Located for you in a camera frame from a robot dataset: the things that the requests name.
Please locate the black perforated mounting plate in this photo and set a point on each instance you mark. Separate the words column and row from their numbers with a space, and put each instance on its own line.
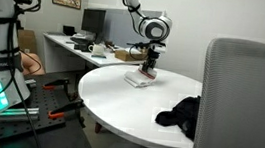
column 40, row 102

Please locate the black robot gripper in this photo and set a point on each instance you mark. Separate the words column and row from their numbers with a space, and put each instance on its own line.
column 152, row 57

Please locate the small black box device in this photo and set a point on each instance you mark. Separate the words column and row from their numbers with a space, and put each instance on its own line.
column 69, row 30

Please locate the white office desk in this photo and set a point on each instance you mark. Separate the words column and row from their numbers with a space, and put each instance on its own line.
column 67, row 60

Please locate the brown cardboard box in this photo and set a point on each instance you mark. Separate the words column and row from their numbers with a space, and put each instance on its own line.
column 124, row 55

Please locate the brown cardboard carton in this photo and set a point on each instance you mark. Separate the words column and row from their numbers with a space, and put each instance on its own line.
column 27, row 40

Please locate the black crumpled cloth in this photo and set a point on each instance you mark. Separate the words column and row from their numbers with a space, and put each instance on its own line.
column 181, row 116

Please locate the black desk telephone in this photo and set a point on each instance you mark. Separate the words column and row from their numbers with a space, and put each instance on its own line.
column 81, row 47

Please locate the black computer monitor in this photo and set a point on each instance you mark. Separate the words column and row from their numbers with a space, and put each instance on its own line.
column 93, row 21

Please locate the white towel with red stripes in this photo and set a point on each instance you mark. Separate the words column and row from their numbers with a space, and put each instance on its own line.
column 137, row 79

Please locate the grey-blue desk partition panel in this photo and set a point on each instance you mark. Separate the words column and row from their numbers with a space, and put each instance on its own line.
column 117, row 28

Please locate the plain white ceramic mug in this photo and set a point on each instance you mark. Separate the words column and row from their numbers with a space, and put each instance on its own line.
column 97, row 49

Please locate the smartphone in teal case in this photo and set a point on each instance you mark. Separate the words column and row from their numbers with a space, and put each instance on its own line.
column 99, row 56

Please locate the aluminium profile rail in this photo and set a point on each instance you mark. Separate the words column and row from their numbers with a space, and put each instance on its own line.
column 17, row 113

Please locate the grey mesh office chair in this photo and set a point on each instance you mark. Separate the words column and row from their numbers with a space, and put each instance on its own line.
column 242, row 106

